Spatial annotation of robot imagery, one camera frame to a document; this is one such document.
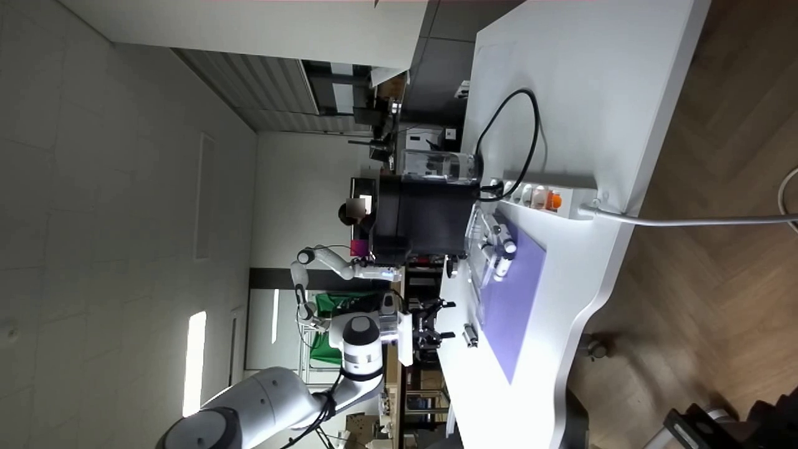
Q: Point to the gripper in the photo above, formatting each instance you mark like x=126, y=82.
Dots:
x=424, y=333

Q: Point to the slim white robot arm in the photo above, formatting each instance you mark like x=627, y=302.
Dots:
x=330, y=260

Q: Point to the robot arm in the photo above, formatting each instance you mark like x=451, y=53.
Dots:
x=268, y=399

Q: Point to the small clear bottle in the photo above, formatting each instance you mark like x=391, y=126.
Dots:
x=469, y=335

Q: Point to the small dark bottle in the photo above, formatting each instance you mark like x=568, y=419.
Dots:
x=452, y=267

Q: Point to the colourless bowl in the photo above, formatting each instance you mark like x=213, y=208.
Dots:
x=479, y=262

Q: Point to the small bottle with white cap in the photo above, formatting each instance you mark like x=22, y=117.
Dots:
x=500, y=267
x=500, y=235

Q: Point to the purple mat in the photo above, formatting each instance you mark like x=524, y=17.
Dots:
x=514, y=293

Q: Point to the black coffee machine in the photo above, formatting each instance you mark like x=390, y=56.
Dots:
x=427, y=215

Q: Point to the pink cup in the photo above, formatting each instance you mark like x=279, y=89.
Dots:
x=359, y=247

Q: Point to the green cloth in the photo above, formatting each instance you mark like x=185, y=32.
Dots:
x=328, y=305

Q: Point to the person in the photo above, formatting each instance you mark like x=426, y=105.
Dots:
x=354, y=213

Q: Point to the clear water tank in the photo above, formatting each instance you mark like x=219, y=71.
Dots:
x=439, y=166

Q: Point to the white power strip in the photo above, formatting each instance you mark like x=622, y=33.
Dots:
x=561, y=196

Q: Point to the white box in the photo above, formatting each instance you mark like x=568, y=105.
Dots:
x=424, y=138

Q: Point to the window blinds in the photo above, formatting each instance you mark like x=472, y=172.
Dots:
x=262, y=87

